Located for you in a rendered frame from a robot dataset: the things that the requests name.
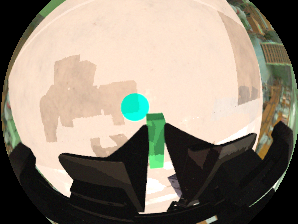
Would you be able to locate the green rectangular post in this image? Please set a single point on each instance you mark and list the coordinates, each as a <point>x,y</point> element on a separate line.
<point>156,125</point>

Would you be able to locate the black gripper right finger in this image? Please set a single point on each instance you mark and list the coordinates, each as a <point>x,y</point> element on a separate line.
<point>196,161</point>

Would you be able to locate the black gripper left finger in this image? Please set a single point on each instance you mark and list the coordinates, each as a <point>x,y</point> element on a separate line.
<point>126,168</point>

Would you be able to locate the cyan circle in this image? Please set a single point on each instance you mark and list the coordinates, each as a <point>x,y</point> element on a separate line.
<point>135,106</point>

